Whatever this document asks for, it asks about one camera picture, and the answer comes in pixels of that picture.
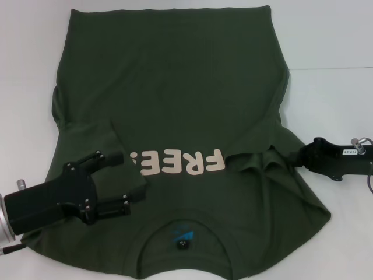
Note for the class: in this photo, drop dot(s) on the silver left gripper knob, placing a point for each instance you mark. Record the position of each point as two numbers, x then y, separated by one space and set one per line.
21 186

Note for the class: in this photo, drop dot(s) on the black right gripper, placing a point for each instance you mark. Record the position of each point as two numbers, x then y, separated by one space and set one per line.
349 163

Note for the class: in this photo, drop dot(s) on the dark green FREE! t-shirt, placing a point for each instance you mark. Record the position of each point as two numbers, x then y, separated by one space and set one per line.
175 87

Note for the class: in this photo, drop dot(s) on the silver right gripper knob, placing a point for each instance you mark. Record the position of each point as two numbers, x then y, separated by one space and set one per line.
357 145

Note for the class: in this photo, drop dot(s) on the silver gripper knob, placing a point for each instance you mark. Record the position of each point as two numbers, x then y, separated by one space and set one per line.
21 186
357 145

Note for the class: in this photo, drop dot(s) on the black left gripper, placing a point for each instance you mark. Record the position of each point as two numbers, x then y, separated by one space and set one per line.
58 198

